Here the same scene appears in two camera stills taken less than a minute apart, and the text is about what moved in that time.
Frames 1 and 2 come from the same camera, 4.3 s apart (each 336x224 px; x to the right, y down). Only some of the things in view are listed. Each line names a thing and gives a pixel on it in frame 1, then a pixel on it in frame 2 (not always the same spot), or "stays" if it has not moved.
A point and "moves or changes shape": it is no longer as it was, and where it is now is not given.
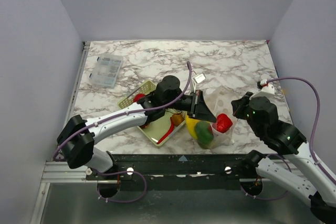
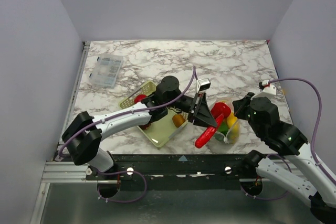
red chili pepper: x=171 y=129 -> x=208 y=133
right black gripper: x=239 y=105 stays
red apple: x=137 y=96 stays
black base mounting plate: x=174 y=172 stays
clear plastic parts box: x=105 y=71 stays
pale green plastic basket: x=155 y=128 stays
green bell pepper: x=204 y=133 -> x=223 y=128
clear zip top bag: x=220 y=100 moves or changes shape
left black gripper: x=199 y=109 stays
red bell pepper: x=223 y=123 -> x=219 y=108
